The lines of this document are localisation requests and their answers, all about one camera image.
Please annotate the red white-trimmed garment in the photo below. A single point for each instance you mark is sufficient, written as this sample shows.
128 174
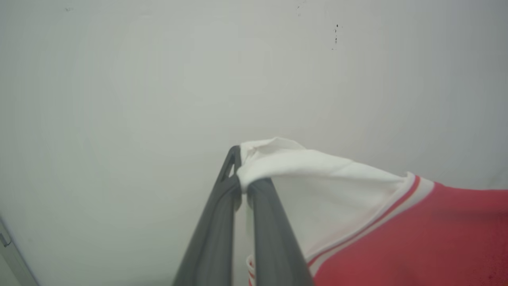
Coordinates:
397 230

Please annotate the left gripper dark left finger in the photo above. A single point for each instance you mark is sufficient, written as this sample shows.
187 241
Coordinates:
214 230

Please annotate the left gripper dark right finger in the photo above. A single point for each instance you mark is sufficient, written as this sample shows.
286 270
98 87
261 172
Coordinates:
274 238

